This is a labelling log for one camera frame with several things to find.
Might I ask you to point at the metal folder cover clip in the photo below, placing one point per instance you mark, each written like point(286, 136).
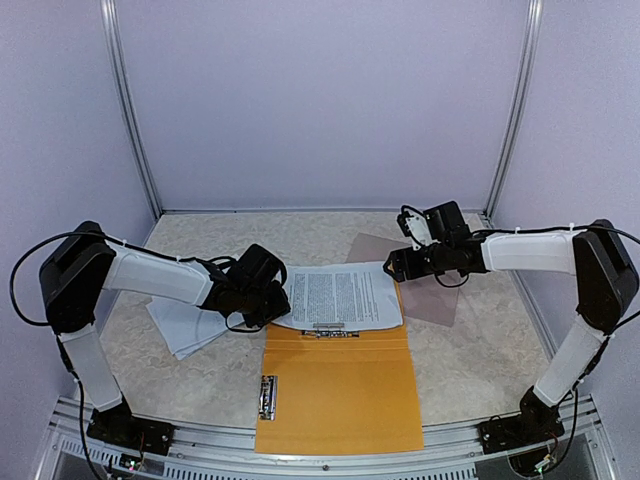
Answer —
point(268, 398)

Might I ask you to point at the stack of printed papers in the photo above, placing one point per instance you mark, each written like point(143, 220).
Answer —
point(352, 297)

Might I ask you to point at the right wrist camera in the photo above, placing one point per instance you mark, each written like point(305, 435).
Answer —
point(413, 223)

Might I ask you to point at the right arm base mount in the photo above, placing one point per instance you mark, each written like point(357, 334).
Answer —
point(502, 434)

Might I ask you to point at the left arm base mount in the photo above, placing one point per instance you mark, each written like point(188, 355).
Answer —
point(133, 433)

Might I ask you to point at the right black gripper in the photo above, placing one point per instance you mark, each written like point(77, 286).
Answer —
point(402, 259)

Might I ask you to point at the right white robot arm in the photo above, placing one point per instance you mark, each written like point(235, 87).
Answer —
point(593, 256)

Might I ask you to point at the translucent grey plastic sheet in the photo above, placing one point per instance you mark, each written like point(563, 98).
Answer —
point(422, 299)

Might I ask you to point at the right aluminium frame post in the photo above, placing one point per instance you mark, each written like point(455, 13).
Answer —
point(518, 105)

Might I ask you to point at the aluminium frame post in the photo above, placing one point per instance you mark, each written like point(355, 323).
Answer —
point(518, 105)
point(110, 21)

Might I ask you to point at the remaining white paper stack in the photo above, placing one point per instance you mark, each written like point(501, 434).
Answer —
point(186, 328)

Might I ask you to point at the orange file folder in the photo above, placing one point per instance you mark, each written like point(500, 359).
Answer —
point(340, 396)

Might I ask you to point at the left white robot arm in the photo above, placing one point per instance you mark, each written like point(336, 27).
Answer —
point(87, 263)

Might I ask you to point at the front aluminium rail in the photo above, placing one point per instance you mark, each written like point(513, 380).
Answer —
point(450, 451)

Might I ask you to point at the metal folder spine clip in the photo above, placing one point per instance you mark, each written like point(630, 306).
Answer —
point(327, 330)

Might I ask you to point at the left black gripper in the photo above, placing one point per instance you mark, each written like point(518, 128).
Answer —
point(281, 307)

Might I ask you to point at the left aluminium frame post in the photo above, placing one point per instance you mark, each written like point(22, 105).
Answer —
point(110, 21)

